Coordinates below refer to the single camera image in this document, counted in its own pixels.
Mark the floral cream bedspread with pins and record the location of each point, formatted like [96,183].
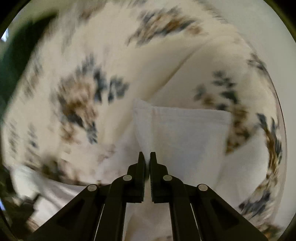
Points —
[73,102]

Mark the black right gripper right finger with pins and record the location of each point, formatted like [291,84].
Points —
[166,188]

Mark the dark green pillow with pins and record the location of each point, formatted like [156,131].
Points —
[17,54]

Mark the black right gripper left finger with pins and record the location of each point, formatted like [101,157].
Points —
[128,188]

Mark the white pants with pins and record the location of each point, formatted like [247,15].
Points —
[189,142]

